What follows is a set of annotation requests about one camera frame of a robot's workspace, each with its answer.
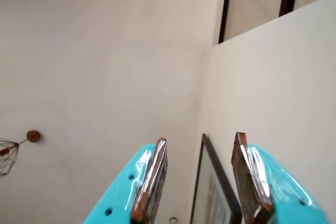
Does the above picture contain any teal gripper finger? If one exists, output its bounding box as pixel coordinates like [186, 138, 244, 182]
[230, 131, 333, 224]
[83, 137, 169, 224]

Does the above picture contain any round wooden ceiling rose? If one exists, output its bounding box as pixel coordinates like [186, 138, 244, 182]
[26, 130, 41, 143]

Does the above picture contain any black framed wall picture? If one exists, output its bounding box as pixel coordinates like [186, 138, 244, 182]
[190, 133, 243, 224]

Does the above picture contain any copper wire cage lamp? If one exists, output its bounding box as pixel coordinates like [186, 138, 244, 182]
[0, 137, 28, 178]

